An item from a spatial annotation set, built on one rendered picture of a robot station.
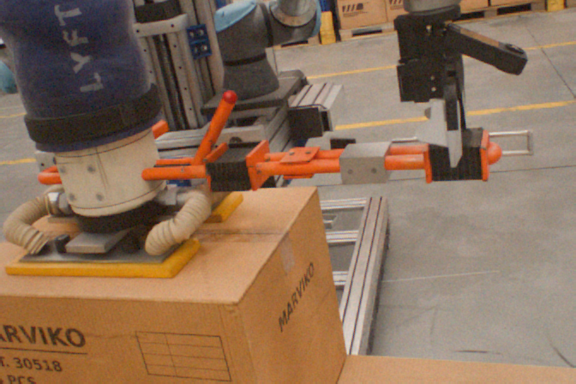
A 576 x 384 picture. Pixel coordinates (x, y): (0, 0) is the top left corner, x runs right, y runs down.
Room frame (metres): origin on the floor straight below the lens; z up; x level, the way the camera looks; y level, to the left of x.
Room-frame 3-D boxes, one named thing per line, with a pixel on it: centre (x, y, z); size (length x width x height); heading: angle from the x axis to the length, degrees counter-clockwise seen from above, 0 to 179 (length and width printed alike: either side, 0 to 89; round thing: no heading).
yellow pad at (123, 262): (1.00, 0.34, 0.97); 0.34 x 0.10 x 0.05; 67
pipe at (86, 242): (1.08, 0.30, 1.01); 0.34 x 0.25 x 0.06; 67
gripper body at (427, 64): (0.86, -0.23, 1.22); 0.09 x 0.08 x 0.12; 67
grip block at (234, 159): (0.99, 0.07, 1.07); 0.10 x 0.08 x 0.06; 157
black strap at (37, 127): (1.09, 0.30, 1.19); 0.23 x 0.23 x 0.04
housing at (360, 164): (0.90, -0.12, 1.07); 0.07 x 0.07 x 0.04; 67
